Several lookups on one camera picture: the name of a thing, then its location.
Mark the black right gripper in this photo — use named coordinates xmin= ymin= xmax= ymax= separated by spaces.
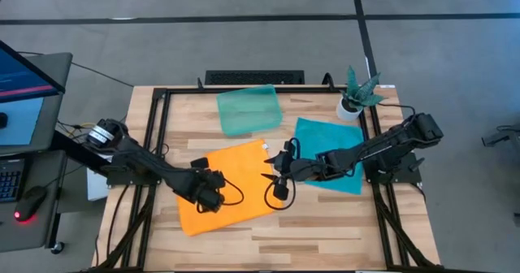
xmin=261 ymin=154 xmax=327 ymax=202

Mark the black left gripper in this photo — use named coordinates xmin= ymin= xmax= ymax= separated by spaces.
xmin=177 ymin=167 xmax=227 ymax=214

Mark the orange microfiber towel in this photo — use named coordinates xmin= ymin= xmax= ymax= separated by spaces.
xmin=175 ymin=138 xmax=285 ymax=237

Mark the teal microfiber towel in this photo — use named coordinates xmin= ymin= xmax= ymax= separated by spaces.
xmin=292 ymin=116 xmax=366 ymax=196

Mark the translucent teal plastic basket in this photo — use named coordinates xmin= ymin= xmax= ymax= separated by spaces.
xmin=215 ymin=84 xmax=284 ymax=137

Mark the green plant in white pot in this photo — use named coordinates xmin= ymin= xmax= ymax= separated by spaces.
xmin=335 ymin=65 xmax=386 ymax=123

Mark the white box under table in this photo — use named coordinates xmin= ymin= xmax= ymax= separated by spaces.
xmin=86 ymin=173 xmax=110 ymax=202

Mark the grey computer desk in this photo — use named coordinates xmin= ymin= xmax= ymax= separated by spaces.
xmin=0 ymin=149 xmax=68 ymax=254

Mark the grey framed display screen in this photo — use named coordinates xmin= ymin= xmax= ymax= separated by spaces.
xmin=0 ymin=52 xmax=73 ymax=157

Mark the black computer mouse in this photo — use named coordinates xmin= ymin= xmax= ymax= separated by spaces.
xmin=14 ymin=185 xmax=48 ymax=224

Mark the black computer keyboard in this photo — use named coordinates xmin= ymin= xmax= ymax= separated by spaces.
xmin=0 ymin=158 xmax=26 ymax=204

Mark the black chair base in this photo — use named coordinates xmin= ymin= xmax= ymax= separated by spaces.
xmin=481 ymin=123 xmax=520 ymax=148

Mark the black edged computer monitor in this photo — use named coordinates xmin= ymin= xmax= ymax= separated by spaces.
xmin=0 ymin=39 xmax=67 ymax=104

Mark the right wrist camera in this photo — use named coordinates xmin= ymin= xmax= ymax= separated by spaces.
xmin=283 ymin=138 xmax=301 ymax=155

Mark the black metal table frame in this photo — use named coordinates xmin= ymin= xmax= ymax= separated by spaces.
xmin=91 ymin=84 xmax=448 ymax=273

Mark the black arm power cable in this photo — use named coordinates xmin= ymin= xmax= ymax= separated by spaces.
xmin=376 ymin=102 xmax=418 ymax=119

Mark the thin black floor cable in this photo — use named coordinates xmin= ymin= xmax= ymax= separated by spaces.
xmin=18 ymin=51 xmax=135 ymax=89

